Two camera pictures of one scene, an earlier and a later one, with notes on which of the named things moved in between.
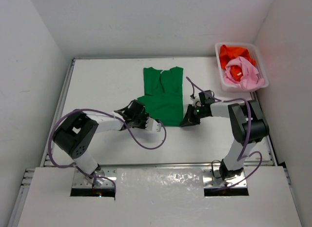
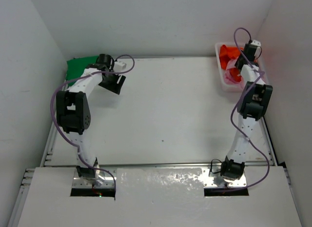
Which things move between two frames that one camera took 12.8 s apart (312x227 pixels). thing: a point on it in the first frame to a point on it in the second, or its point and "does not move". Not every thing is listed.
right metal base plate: (212, 178) does not move
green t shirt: (163, 97) to (75, 67)
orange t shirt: (226, 53) does not move
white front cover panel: (160, 197) does not move
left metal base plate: (81, 180) does not move
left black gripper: (143, 126) to (115, 87)
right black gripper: (189, 120) to (241, 55)
